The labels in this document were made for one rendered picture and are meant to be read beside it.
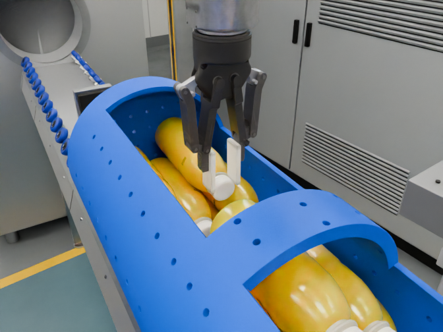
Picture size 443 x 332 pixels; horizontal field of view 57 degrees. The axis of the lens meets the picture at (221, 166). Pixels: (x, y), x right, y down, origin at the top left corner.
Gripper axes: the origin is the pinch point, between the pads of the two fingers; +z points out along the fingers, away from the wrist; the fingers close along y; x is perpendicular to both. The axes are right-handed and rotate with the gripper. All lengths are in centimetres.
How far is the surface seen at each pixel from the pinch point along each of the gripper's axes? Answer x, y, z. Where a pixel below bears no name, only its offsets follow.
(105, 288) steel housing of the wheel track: -12.7, 18.5, 29.0
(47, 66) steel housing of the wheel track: -137, 7, 22
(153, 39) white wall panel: -460, -159, 101
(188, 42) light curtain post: -73, -29, 1
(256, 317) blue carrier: 29.2, 13.4, -5.9
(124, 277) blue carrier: 11.5, 19.2, 3.2
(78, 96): -58, 9, 7
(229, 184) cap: 1.0, -0.8, 3.1
